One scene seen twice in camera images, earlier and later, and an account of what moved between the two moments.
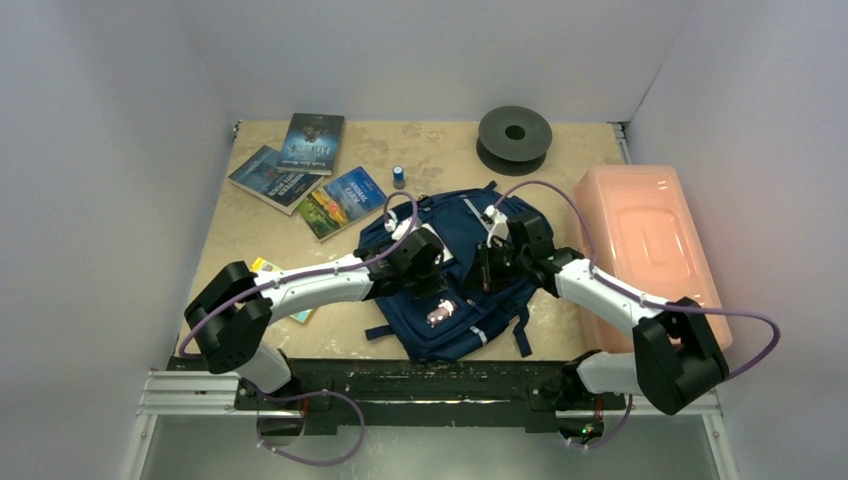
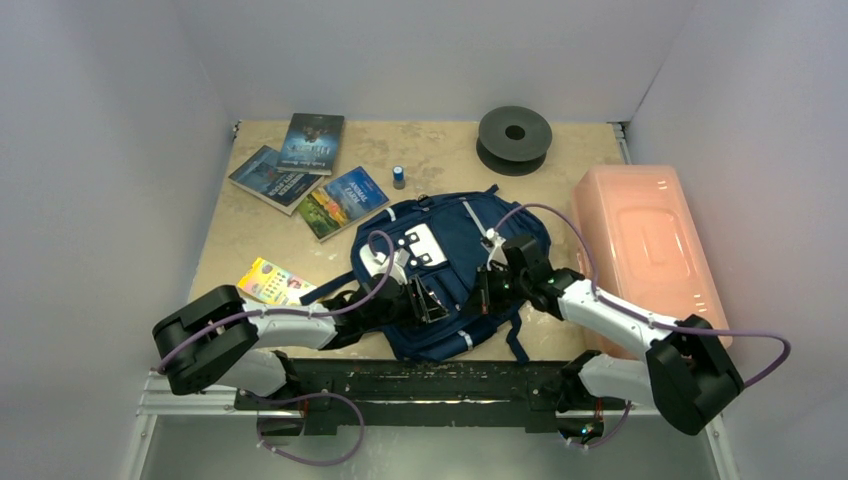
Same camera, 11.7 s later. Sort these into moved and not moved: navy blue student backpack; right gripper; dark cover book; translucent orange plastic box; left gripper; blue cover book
Moved: left gripper; right gripper
Not moved: translucent orange plastic box; blue cover book; dark cover book; navy blue student backpack
